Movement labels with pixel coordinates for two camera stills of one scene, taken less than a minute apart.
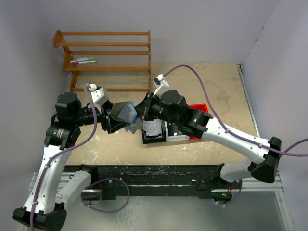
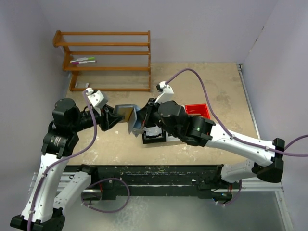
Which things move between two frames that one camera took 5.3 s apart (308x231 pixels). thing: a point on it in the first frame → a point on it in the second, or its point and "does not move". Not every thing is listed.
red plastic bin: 200,107 does not move
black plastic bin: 160,138 does not move
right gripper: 147,107 → 148,112
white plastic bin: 173,137 does not move
